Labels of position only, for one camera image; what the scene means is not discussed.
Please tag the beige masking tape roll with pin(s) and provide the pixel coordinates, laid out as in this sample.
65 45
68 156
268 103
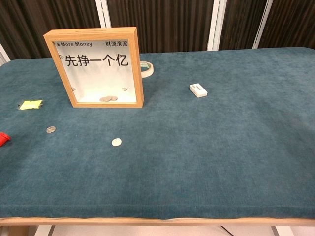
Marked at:
150 71

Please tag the small white plastic box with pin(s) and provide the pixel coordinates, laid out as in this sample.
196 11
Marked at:
198 90

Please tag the teal table cloth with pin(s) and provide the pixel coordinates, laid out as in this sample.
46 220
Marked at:
197 147

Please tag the dark slatted partition panel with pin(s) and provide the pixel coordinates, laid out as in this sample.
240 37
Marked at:
160 24
49 14
295 22
241 24

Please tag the wooden table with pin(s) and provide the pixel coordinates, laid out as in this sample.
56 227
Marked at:
147 222

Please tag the yellow crumpled packet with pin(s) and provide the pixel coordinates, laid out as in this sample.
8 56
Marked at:
30 105

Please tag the red plastic object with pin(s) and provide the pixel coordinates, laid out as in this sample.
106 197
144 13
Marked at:
3 138

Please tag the wooden frame coin box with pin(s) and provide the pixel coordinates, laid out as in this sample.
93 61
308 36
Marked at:
98 73

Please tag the white partition post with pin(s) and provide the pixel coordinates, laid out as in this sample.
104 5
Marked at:
3 55
216 24
103 12
262 24

